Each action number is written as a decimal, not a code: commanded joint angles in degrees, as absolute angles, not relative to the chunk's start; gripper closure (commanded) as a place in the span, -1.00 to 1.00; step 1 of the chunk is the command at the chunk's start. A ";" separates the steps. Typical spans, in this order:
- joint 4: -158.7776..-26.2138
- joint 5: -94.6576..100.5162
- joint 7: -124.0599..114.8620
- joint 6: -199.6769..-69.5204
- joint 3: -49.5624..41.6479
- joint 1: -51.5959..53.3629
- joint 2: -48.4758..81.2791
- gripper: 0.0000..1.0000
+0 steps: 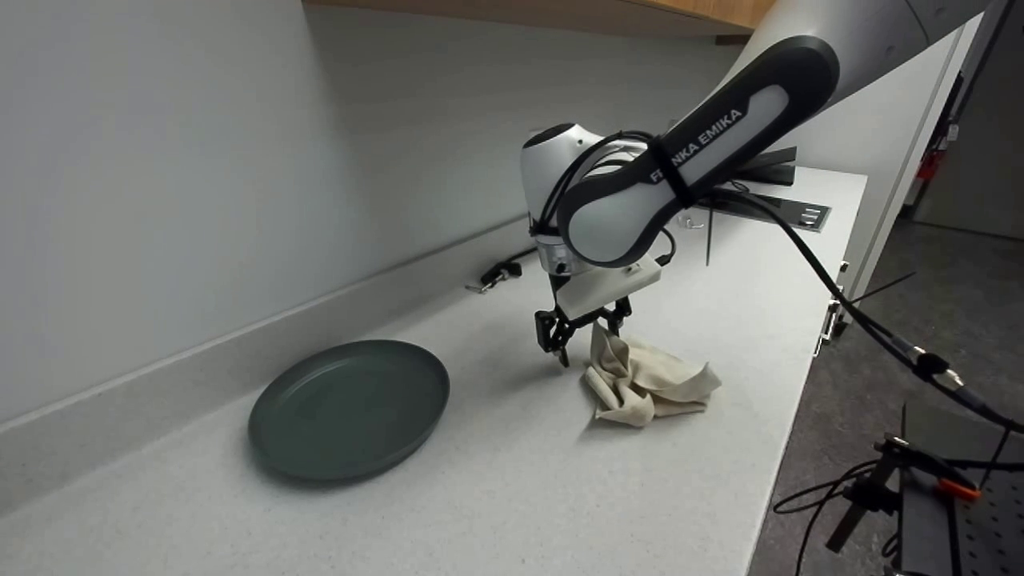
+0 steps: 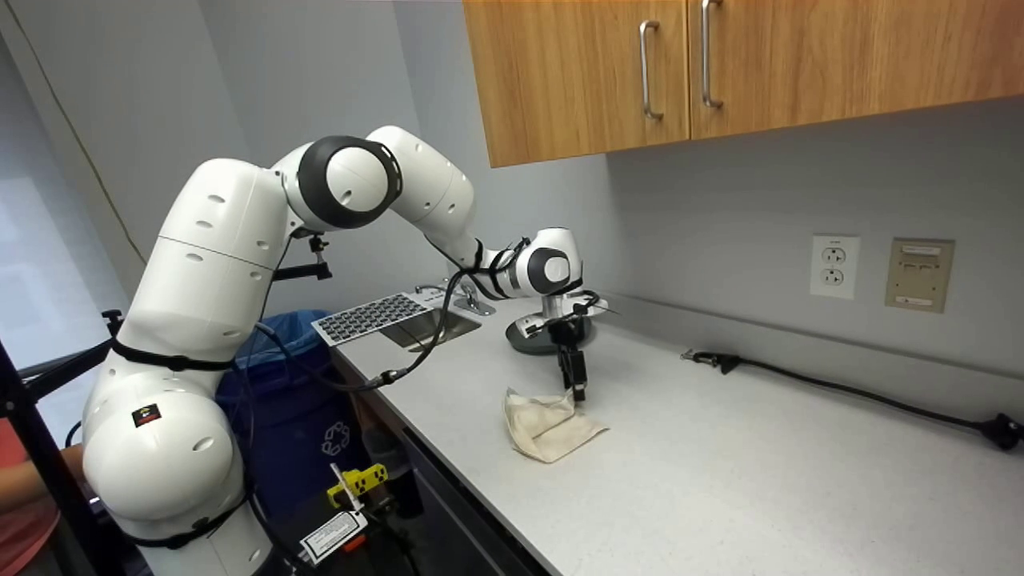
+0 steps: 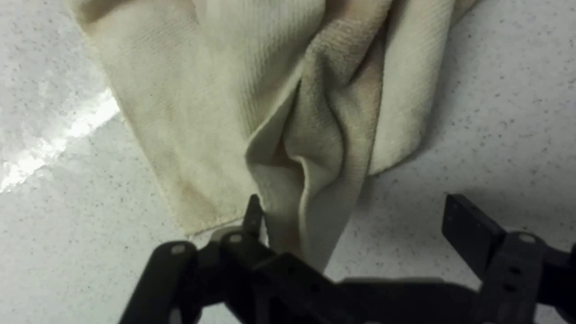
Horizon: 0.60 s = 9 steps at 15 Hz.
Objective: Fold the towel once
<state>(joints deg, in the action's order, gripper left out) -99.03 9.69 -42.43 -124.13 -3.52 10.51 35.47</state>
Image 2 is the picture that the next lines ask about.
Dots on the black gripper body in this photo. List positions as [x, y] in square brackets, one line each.
[568, 339]

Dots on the stained beige towel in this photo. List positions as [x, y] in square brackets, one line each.
[556, 432]

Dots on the white Franka Panda arm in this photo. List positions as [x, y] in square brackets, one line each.
[212, 267]

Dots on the dark green plate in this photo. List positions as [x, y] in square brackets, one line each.
[525, 339]

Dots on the dark base cabinet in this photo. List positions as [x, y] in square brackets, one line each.
[460, 531]

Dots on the yellow tool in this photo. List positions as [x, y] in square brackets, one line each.
[359, 481]

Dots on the white power outlet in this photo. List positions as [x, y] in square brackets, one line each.
[833, 267]

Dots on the blue recycling bin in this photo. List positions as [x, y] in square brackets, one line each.
[298, 427]

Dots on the small white device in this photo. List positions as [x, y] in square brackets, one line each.
[337, 531]

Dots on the black metal stand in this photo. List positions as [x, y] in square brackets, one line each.
[54, 470]

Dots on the person in red shirt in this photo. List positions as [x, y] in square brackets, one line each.
[26, 523]

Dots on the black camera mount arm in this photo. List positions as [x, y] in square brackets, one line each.
[305, 270]

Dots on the beige wall plate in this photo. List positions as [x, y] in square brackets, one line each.
[919, 278]

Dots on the wooden wall cabinet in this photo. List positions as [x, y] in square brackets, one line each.
[810, 65]

